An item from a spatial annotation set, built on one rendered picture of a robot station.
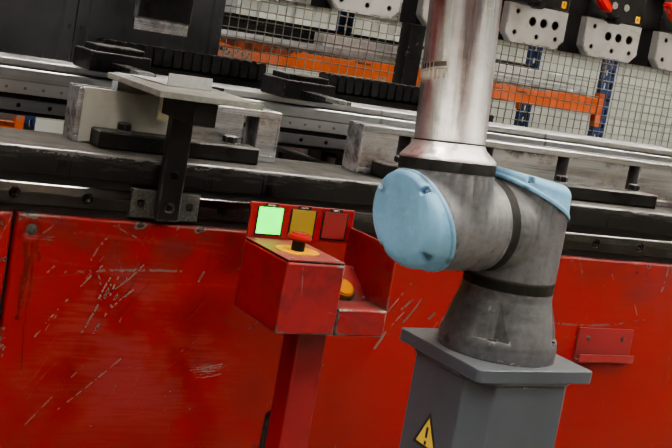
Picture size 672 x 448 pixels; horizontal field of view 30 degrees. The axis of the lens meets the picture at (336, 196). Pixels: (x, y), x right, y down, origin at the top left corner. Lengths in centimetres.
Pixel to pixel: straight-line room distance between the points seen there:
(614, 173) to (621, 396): 48
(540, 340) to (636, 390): 127
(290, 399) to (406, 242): 68
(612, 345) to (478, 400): 122
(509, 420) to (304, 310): 52
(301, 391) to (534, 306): 62
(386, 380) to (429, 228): 104
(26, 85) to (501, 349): 120
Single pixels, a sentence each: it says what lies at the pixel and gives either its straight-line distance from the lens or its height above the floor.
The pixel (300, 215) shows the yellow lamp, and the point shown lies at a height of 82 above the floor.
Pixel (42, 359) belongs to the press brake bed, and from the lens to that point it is 215.
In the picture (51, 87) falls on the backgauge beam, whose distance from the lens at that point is 244.
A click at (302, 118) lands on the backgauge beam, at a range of 264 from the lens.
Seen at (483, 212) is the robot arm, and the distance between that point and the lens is 147.
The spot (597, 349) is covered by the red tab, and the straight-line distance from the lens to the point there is 272.
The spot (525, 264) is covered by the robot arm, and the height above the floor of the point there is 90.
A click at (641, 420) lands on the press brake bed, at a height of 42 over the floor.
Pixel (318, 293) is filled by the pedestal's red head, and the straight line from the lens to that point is 198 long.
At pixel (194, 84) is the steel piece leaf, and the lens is 212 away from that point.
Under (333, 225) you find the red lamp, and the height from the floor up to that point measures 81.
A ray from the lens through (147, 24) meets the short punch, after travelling 225.
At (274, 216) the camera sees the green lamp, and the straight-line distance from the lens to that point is 208.
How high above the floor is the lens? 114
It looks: 8 degrees down
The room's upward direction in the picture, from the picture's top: 10 degrees clockwise
